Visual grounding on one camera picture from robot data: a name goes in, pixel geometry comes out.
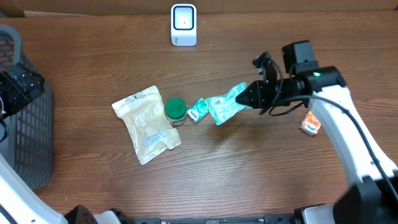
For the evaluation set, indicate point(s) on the beige nut snack bag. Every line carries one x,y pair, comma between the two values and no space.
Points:
151,132

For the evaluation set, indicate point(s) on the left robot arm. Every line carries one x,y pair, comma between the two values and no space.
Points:
19,204

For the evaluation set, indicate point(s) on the orange snack packet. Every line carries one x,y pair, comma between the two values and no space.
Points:
310,124

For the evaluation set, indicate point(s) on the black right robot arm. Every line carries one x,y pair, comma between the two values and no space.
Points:
371,196

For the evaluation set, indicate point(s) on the brown cardboard backboard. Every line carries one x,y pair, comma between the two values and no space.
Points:
21,8

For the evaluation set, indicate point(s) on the white barcode scanner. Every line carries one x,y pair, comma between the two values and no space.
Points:
183,25

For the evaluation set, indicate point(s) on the grey plastic mesh basket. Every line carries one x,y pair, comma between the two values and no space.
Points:
27,116

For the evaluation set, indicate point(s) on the green cap white bottle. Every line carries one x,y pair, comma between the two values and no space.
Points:
176,111

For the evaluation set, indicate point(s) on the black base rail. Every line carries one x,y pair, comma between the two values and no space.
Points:
266,219

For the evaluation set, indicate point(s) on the small teal tissue pack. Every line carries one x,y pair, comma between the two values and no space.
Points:
198,111

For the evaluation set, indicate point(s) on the teal wet wipes pack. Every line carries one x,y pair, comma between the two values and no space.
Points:
224,107

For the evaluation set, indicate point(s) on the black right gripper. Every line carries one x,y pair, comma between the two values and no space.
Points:
258,90

